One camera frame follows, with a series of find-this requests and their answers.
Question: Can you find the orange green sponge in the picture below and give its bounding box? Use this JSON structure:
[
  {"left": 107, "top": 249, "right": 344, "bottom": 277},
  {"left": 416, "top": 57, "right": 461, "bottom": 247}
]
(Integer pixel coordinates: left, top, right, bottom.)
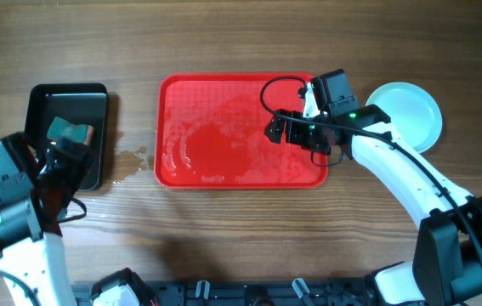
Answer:
[{"left": 47, "top": 116, "right": 95, "bottom": 146}]

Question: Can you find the light blue plate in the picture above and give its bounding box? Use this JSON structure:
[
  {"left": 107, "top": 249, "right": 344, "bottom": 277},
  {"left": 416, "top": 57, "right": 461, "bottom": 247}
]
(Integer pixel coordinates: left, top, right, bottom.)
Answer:
[{"left": 366, "top": 82, "right": 443, "bottom": 153}]

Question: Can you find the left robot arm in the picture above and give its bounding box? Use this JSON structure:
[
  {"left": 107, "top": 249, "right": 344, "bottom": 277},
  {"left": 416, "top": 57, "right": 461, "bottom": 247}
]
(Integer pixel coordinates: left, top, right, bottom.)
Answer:
[{"left": 0, "top": 133, "right": 94, "bottom": 305}]

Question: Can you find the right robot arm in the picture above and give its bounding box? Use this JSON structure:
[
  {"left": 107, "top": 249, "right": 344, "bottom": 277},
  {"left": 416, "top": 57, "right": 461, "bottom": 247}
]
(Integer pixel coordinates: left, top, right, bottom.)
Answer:
[{"left": 264, "top": 70, "right": 482, "bottom": 305}]

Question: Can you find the red plastic tray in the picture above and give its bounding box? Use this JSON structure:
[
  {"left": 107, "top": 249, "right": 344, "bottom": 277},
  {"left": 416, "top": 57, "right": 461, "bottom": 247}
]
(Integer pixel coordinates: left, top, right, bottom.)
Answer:
[{"left": 154, "top": 72, "right": 328, "bottom": 190}]

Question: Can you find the black water basin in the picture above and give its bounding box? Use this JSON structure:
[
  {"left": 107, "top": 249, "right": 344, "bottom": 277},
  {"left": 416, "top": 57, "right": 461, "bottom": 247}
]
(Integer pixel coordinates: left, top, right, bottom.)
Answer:
[{"left": 25, "top": 83, "right": 109, "bottom": 191}]

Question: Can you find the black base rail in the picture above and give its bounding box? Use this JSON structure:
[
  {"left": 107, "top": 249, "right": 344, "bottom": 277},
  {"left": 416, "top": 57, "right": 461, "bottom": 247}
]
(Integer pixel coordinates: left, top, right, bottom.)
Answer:
[{"left": 72, "top": 278, "right": 394, "bottom": 306}]

